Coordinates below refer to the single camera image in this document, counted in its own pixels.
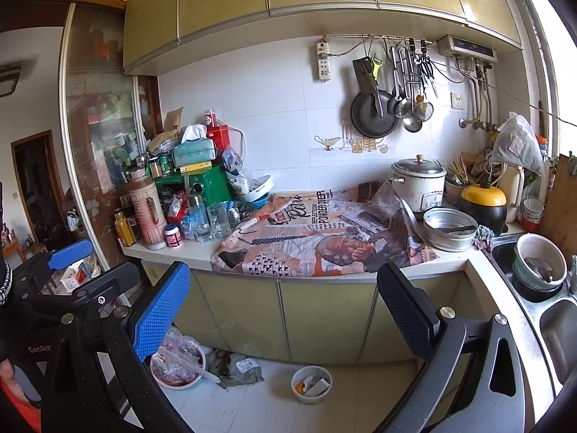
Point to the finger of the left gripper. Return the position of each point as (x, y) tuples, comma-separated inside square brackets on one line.
[(63, 258)]

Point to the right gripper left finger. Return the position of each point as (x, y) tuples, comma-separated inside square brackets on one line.
[(77, 396)]

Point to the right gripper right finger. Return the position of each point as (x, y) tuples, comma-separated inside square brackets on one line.
[(471, 379)]

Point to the white trash bin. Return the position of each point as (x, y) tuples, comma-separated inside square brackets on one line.
[(311, 384)]

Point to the upper kitchen cabinets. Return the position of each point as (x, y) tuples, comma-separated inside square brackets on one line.
[(163, 35)]

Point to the person's left hand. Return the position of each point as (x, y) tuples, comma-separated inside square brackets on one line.
[(9, 383)]

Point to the yellow oil bottle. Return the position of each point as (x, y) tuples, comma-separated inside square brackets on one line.
[(123, 229)]

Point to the pink thermos flask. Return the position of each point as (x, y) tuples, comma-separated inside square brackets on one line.
[(143, 194)]

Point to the white red label bottle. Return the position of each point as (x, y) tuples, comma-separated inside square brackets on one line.
[(173, 236)]

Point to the pink basin on floor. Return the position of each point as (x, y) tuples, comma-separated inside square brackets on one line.
[(171, 365)]

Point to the clear water bottle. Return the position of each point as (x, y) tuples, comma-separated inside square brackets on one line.
[(201, 225)]

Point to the white bowl in sink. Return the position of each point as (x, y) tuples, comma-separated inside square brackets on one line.
[(538, 264)]

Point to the yellow flat box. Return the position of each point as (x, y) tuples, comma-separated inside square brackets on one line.
[(195, 167)]

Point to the glass beer mug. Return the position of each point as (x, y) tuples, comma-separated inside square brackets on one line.
[(219, 220)]

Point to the aluminium inner pot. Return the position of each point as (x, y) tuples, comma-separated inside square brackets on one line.
[(449, 229)]

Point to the green metal box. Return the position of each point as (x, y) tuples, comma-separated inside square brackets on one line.
[(212, 185)]

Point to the teal tissue box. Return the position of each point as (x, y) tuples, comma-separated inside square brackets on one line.
[(195, 151)]

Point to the yellow black kettle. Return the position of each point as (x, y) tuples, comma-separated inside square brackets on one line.
[(487, 204)]

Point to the red tin box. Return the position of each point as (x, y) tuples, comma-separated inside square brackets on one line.
[(220, 136)]

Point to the newspaper sheet on counter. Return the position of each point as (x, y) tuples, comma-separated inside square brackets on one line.
[(324, 233)]

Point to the white blue colander bowl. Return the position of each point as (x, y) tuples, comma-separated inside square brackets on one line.
[(260, 188)]

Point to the white rice cooker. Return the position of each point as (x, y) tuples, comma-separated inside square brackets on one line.
[(419, 182)]

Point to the white plastic bag on tap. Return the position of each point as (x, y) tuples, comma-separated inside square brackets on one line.
[(516, 145)]

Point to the hanging metal ladle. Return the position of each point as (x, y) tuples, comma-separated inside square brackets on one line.
[(411, 122)]

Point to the black hanging wok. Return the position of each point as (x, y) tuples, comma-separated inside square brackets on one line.
[(365, 116)]

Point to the white power strip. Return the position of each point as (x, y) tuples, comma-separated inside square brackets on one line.
[(323, 61)]

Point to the hanging cleaver knife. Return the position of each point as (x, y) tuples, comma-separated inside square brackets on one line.
[(364, 74)]

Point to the white water heater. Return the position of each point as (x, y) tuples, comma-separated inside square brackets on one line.
[(449, 45)]

